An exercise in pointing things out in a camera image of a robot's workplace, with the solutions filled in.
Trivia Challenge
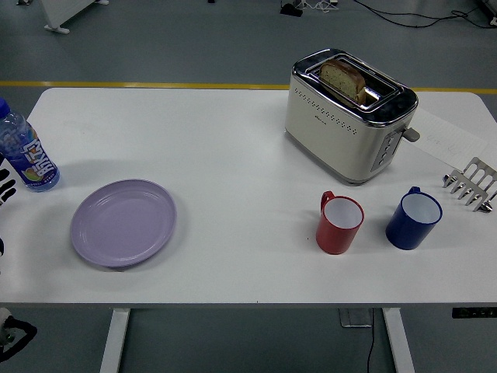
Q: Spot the black hanging table cable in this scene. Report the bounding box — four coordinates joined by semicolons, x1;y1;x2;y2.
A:
367;327;377;373

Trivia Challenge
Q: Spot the black floor cable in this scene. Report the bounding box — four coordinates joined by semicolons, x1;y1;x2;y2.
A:
351;0;497;30

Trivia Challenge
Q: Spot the purple round plate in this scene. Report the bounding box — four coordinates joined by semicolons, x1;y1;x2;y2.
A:
69;178;178;269

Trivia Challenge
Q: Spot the white paper sheet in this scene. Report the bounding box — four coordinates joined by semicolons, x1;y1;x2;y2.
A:
409;106;488;168

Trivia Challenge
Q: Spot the black table control panel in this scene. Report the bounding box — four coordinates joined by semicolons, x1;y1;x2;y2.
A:
451;307;497;319

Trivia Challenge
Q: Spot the white furniture base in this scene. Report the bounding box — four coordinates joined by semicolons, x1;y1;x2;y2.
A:
41;0;110;34

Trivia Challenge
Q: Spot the brown bread slice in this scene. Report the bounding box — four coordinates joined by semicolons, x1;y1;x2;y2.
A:
318;58;368;105

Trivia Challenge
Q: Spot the black power adapter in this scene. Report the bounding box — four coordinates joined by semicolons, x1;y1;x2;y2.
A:
279;2;304;17

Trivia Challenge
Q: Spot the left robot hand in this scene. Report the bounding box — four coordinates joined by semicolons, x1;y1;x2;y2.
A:
0;157;17;207

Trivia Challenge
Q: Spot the silver metal toast rack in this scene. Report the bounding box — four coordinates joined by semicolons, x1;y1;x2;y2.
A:
442;156;497;214

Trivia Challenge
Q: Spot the red mug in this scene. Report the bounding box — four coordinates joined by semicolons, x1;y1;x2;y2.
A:
315;190;366;256

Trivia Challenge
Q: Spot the cream and chrome toaster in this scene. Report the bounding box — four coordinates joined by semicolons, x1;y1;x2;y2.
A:
283;47;422;186

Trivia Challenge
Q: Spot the grey under-table bracket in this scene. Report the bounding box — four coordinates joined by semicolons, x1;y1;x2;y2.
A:
337;309;374;329

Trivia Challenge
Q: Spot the white table leg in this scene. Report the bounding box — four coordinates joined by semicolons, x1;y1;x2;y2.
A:
381;309;417;373
98;309;131;373

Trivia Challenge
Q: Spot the blue mug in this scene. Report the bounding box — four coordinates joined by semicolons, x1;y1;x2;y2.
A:
384;186;443;251

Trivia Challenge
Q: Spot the blue labelled drink bottle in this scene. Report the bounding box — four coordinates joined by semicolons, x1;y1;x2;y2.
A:
0;96;61;193

